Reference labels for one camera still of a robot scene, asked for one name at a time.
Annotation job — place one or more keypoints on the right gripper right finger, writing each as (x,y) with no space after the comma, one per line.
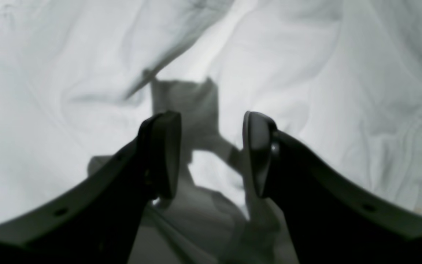
(330,219)

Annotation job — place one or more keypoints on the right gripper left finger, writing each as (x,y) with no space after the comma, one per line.
(96,222)

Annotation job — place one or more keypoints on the white T-shirt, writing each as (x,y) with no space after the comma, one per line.
(77,76)

